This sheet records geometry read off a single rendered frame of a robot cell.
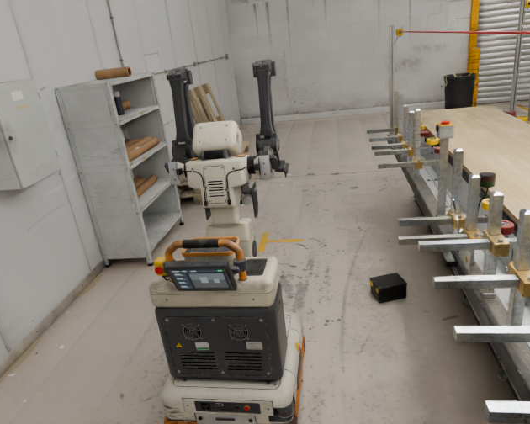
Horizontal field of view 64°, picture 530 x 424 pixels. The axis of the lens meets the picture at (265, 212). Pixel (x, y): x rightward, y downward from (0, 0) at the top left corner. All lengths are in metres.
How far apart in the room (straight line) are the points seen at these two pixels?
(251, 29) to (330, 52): 1.68
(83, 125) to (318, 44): 6.58
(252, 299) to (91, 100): 2.28
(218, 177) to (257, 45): 7.72
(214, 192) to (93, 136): 1.83
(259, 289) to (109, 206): 2.25
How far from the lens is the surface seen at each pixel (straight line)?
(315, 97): 9.53
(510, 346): 1.67
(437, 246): 1.68
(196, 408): 2.14
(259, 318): 1.83
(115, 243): 3.91
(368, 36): 9.47
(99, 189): 3.76
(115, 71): 4.02
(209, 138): 1.99
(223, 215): 2.06
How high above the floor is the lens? 1.72
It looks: 22 degrees down
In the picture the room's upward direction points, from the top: 7 degrees counter-clockwise
